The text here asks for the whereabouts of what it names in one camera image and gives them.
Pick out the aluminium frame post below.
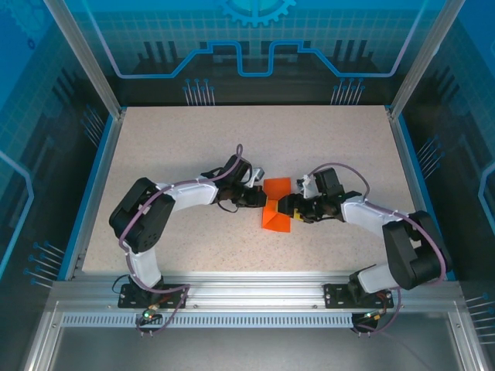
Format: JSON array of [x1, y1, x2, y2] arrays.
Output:
[[41, 0, 128, 120], [387, 0, 468, 121]]

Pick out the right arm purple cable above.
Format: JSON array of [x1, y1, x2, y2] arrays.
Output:
[[309, 162, 453, 338]]

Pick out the orange paper sheet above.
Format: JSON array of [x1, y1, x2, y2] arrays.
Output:
[[260, 176, 293, 234]]

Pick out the blue table edge strip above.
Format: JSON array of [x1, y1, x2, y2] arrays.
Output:
[[56, 114, 117, 282], [398, 114, 458, 282]]

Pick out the slotted aluminium cable duct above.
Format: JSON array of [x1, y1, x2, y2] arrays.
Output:
[[60, 312, 356, 329]]

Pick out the aluminium side rail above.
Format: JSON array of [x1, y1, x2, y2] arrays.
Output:
[[63, 110, 127, 282], [388, 110, 442, 281]]

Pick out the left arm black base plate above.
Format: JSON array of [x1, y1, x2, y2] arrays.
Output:
[[117, 283, 189, 310]]

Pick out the aluminium mounting rail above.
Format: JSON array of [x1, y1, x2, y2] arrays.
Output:
[[49, 270, 467, 315]]

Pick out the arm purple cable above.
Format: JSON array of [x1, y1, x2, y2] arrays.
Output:
[[118, 143, 244, 338], [309, 162, 453, 338]]

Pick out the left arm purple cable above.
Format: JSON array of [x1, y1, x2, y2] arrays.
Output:
[[118, 143, 244, 338]]

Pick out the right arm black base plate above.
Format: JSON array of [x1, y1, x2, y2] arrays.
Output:
[[323, 283, 394, 310]]

